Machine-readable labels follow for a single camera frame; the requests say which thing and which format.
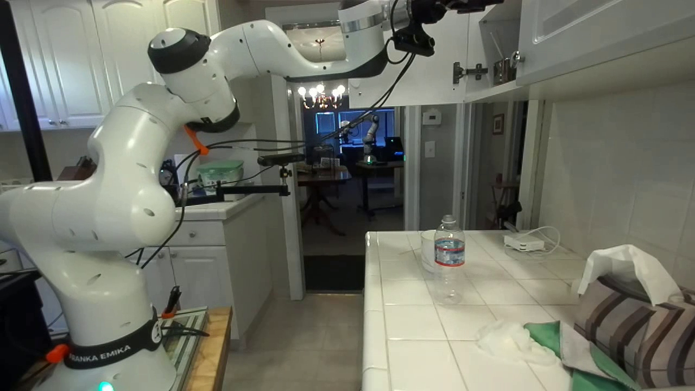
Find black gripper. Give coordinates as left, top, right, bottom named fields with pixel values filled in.
left=408, top=0, right=508, bottom=25

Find clear plastic water bottle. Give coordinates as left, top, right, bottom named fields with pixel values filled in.
left=431, top=213, right=466, bottom=306

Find metal cabinet hinge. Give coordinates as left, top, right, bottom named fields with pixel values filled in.
left=451, top=61, right=491, bottom=87

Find plain white cabinet door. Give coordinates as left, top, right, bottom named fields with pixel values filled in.
left=345, top=9, right=508, bottom=111

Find white base cabinet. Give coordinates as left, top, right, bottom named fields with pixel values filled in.
left=133, top=191, right=275, bottom=343

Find clear plastic container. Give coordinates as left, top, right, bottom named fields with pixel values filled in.
left=492, top=51, right=525, bottom=87

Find lit chandelier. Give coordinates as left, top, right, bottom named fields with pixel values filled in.
left=296, top=81, right=349, bottom=112

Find dark dining table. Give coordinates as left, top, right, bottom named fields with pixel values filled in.
left=296, top=159, right=403, bottom=239

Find dark chair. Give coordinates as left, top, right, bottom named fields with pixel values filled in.
left=491, top=171, right=525, bottom=233

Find white power adapter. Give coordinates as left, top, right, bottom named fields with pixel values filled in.
left=502, top=230, right=547, bottom=254

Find green tissue box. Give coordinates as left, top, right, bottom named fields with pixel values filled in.
left=195, top=159, right=248, bottom=197

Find white crumpled cloth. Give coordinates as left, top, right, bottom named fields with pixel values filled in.
left=576, top=244, right=685, bottom=308

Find crumpled clear plastic wrap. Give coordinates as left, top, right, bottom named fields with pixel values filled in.
left=475, top=317, right=576, bottom=391

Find green and white cloth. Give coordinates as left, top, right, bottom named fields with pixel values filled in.
left=524, top=322, right=643, bottom=391

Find striped oven mitt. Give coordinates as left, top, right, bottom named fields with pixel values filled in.
left=574, top=274, right=695, bottom=391

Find white upper kitchen cabinets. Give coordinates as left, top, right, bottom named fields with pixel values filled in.
left=0, top=0, right=224, bottom=134

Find wooden table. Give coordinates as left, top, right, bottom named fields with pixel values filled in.
left=12, top=306, right=235, bottom=391

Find black pole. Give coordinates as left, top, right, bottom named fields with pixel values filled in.
left=0, top=0, right=54, bottom=182

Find black controller box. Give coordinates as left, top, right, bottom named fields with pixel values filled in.
left=0, top=270, right=54, bottom=391

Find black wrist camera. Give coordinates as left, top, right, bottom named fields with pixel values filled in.
left=390, top=20, right=438, bottom=58

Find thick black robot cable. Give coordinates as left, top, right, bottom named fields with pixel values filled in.
left=137, top=50, right=422, bottom=272

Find white wall cabinet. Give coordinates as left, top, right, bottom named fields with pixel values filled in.
left=462, top=0, right=695, bottom=105

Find white adapter cord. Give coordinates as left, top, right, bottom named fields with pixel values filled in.
left=518, top=224, right=577, bottom=256

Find black camera boom stand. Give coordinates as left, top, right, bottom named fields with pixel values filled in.
left=175, top=151, right=305, bottom=208

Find metal frame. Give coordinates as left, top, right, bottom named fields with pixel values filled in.
left=159, top=306, right=212, bottom=383

